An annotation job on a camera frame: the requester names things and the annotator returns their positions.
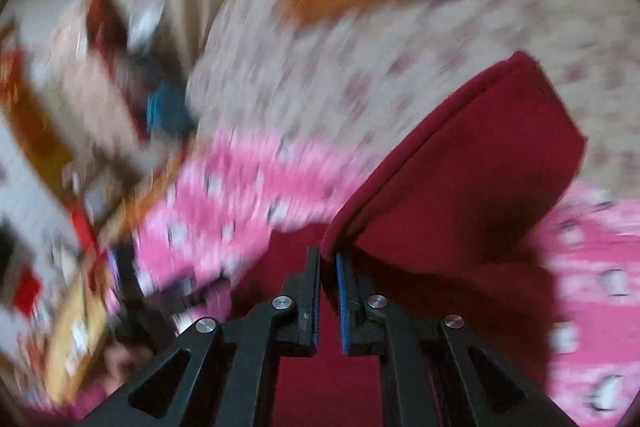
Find floral print duvet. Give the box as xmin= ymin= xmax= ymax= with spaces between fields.
xmin=185 ymin=0 xmax=640 ymax=208

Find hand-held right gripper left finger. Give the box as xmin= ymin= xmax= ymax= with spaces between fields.
xmin=75 ymin=247 xmax=321 ymax=427

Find pink penguin print blanket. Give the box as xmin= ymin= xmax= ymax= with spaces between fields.
xmin=30 ymin=129 xmax=640 ymax=427

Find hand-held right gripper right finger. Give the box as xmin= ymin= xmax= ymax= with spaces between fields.
xmin=335 ymin=252 xmax=582 ymax=427

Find blue plastic bag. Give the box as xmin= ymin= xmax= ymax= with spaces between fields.
xmin=146 ymin=82 xmax=195 ymax=134

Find dark red knit garment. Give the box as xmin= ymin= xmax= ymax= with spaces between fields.
xmin=227 ymin=51 xmax=587 ymax=427

